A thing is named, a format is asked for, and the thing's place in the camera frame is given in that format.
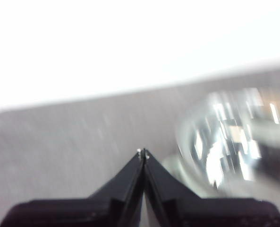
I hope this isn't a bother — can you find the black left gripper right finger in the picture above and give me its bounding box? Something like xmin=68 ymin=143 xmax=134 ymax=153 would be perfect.
xmin=143 ymin=148 xmax=280 ymax=227

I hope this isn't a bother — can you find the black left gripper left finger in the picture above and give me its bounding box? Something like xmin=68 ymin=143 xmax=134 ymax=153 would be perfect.
xmin=0 ymin=148 xmax=144 ymax=227

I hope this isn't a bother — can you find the glass lid with green knob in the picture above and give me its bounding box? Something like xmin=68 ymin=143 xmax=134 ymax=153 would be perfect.
xmin=175 ymin=87 xmax=280 ymax=198

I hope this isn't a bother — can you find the pale green electric steamer pot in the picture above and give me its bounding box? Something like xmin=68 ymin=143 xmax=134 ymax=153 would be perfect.
xmin=161 ymin=113 xmax=215 ymax=199

